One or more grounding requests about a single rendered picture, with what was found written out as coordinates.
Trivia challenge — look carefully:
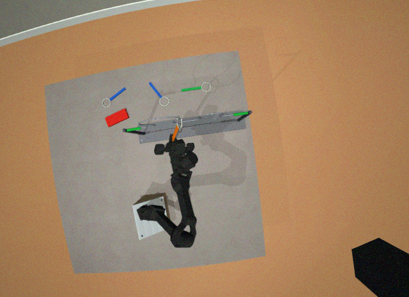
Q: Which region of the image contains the red rectangular block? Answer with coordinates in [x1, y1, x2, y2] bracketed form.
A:
[105, 109, 129, 127]

